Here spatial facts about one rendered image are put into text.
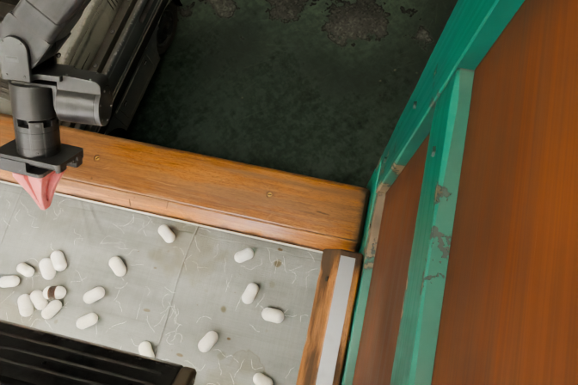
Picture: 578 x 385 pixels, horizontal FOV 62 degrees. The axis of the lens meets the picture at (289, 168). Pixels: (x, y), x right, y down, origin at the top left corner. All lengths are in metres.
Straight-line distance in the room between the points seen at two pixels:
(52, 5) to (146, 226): 0.40
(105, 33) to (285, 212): 0.88
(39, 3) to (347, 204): 0.53
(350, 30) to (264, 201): 1.11
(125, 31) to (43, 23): 0.86
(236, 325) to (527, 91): 0.67
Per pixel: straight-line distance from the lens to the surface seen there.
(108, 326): 0.89
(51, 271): 0.92
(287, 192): 0.82
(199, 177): 0.85
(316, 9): 1.87
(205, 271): 0.84
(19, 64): 0.70
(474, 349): 0.24
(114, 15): 1.52
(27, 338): 0.57
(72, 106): 0.70
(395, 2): 1.90
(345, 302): 0.70
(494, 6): 0.29
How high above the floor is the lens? 1.56
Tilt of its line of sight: 75 degrees down
